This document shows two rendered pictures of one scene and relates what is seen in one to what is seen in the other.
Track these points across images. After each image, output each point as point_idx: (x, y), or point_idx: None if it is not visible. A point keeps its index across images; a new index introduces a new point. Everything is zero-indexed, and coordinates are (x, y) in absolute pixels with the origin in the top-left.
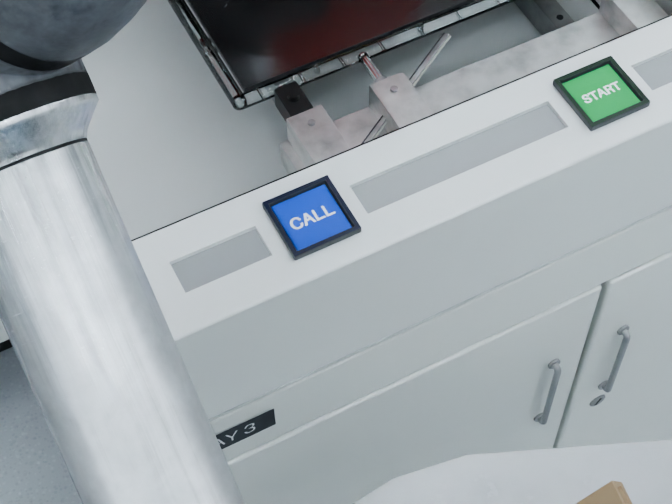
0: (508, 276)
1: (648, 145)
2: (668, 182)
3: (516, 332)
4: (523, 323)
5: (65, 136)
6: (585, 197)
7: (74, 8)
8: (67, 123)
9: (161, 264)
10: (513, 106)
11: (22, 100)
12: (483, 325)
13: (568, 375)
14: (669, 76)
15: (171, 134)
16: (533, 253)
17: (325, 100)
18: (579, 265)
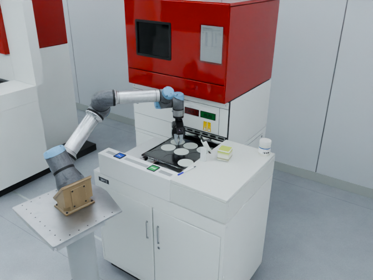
0: (135, 186)
1: (150, 176)
2: (156, 189)
3: (139, 203)
4: (140, 202)
5: (92, 116)
6: (143, 179)
7: (93, 102)
8: (93, 115)
9: (107, 150)
10: (146, 163)
11: (91, 110)
12: (134, 195)
13: (150, 229)
14: (161, 173)
15: None
16: (138, 184)
17: None
18: (146, 196)
